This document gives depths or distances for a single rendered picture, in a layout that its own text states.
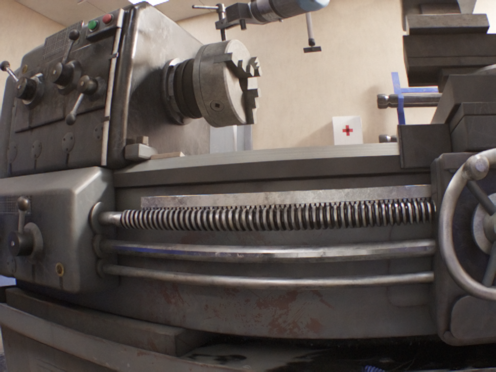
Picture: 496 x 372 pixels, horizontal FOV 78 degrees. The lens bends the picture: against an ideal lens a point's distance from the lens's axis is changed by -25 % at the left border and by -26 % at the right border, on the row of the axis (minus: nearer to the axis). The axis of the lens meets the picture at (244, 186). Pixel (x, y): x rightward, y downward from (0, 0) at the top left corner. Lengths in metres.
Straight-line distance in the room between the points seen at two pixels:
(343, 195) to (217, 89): 0.43
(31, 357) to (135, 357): 0.56
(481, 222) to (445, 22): 0.36
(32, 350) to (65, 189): 0.58
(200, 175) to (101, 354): 0.44
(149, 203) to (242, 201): 0.21
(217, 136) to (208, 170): 3.61
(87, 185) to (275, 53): 3.83
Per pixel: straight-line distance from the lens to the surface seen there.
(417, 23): 0.70
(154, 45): 1.09
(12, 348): 1.34
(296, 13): 0.92
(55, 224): 0.86
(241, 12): 0.98
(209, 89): 0.99
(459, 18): 0.72
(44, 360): 1.18
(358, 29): 4.48
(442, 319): 0.59
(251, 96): 1.07
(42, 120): 1.15
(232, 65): 1.00
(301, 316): 0.77
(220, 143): 4.37
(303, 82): 4.29
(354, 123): 3.95
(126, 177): 0.90
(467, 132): 0.58
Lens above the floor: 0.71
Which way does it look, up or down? 5 degrees up
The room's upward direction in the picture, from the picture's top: 1 degrees counter-clockwise
